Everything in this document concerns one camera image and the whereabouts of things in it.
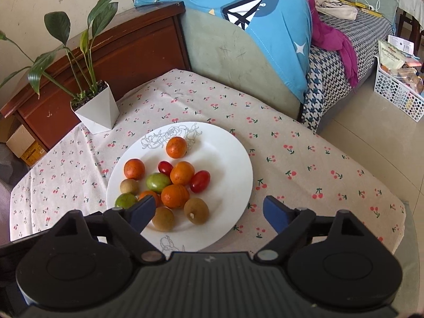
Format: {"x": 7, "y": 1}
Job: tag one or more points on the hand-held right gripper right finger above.
{"x": 276, "y": 213}

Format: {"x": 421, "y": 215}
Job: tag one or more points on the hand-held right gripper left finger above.
{"x": 143, "y": 210}

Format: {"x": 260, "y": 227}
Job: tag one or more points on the orange mandarin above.
{"x": 176, "y": 147}
{"x": 175, "y": 196}
{"x": 182, "y": 173}
{"x": 134, "y": 169}
{"x": 147, "y": 193}

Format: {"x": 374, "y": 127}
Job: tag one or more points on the oblong green tomato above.
{"x": 124, "y": 200}

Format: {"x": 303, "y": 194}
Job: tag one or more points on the brown longan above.
{"x": 196, "y": 210}
{"x": 129, "y": 186}
{"x": 163, "y": 219}

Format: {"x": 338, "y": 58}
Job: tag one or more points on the round green tomato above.
{"x": 158, "y": 181}

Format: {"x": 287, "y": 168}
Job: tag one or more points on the red cherry tomato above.
{"x": 164, "y": 167}
{"x": 199, "y": 181}

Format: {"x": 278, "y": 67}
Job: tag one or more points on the white floral print plate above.
{"x": 225, "y": 172}

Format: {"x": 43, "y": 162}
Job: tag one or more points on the cherry print tablecloth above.
{"x": 298, "y": 132}

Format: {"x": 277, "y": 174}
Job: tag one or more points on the white faceted plant pot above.
{"x": 99, "y": 112}

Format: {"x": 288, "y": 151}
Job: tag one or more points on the houndstooth bed sheet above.
{"x": 321, "y": 89}

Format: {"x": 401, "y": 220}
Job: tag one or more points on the brown cardboard box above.
{"x": 23, "y": 142}

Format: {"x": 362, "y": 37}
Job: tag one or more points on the dark wooden cabinet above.
{"x": 132, "y": 53}

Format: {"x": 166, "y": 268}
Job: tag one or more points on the white perforated basket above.
{"x": 394, "y": 92}

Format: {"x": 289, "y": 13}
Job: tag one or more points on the green padded sofa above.
{"x": 218, "y": 49}

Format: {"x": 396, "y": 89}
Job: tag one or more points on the blue printed blanket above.
{"x": 281, "y": 39}

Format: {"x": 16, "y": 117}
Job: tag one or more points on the magenta cloth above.
{"x": 328, "y": 36}

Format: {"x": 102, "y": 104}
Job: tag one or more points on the cream snack bag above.
{"x": 391, "y": 56}

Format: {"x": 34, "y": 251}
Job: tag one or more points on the grey checked blanket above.
{"x": 367, "y": 39}

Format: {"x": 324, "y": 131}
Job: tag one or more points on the green leafy plant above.
{"x": 58, "y": 23}

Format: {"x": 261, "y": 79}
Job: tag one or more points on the cream cloth bag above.
{"x": 338, "y": 6}

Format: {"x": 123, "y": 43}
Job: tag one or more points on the yellow strip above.
{"x": 371, "y": 11}

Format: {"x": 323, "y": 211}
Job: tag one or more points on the dark wooden chair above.
{"x": 412, "y": 29}

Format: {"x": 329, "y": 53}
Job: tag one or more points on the white table cover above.
{"x": 412, "y": 0}

